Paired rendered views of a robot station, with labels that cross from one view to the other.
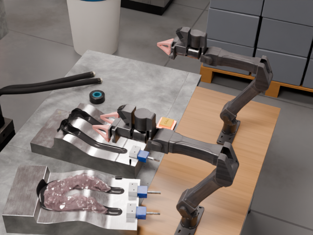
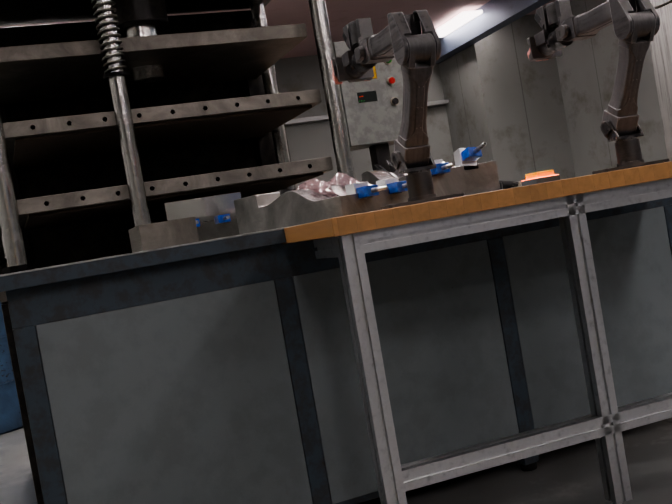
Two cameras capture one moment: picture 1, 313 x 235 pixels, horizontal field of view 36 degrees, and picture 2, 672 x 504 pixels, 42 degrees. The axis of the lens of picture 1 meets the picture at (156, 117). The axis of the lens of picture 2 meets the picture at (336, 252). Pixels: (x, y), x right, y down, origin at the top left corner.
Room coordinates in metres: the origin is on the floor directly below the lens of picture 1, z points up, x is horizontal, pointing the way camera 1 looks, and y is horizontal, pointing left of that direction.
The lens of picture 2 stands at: (-0.22, -1.66, 0.77)
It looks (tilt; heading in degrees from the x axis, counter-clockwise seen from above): 2 degrees down; 52
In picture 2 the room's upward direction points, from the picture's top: 10 degrees counter-clockwise
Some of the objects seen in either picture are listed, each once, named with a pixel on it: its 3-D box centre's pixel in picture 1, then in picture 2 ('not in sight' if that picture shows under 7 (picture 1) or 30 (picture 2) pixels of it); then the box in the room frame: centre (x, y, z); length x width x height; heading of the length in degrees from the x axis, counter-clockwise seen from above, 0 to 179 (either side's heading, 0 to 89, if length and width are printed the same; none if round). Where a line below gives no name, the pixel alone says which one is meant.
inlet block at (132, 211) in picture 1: (143, 212); (370, 191); (1.22, 0.03, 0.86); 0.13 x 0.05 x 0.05; 91
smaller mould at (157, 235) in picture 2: not in sight; (162, 236); (0.86, 0.49, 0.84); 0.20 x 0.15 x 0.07; 73
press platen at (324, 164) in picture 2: not in sight; (166, 194); (1.33, 1.34, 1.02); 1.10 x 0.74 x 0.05; 163
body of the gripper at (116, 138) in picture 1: (125, 129); (357, 65); (1.32, 0.11, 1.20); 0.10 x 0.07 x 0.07; 160
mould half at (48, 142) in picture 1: (93, 136); (418, 184); (1.63, 0.28, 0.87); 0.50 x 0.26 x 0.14; 73
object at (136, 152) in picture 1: (145, 156); (441, 168); (1.50, 0.04, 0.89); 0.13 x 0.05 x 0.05; 73
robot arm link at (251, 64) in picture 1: (237, 67); (605, 27); (1.79, -0.34, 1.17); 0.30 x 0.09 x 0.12; 70
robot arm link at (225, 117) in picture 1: (229, 115); (621, 129); (1.79, -0.35, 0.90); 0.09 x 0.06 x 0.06; 160
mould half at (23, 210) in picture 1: (75, 200); (320, 202); (1.27, 0.30, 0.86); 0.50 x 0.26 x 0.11; 91
